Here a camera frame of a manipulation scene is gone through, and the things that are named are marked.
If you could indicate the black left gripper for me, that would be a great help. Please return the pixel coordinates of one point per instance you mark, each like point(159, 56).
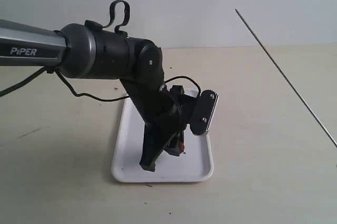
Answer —
point(165, 113)

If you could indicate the red date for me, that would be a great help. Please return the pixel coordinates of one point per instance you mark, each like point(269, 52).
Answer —
point(181, 146)

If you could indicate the thin metal skewer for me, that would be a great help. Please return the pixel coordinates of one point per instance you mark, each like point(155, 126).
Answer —
point(273, 61)

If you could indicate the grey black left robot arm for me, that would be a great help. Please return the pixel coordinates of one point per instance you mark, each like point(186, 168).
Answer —
point(87, 52)

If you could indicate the white rectangular plastic tray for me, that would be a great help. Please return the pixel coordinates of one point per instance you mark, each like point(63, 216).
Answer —
point(195, 164)

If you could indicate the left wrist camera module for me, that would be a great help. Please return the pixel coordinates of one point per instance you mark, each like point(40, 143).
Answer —
point(203, 111)

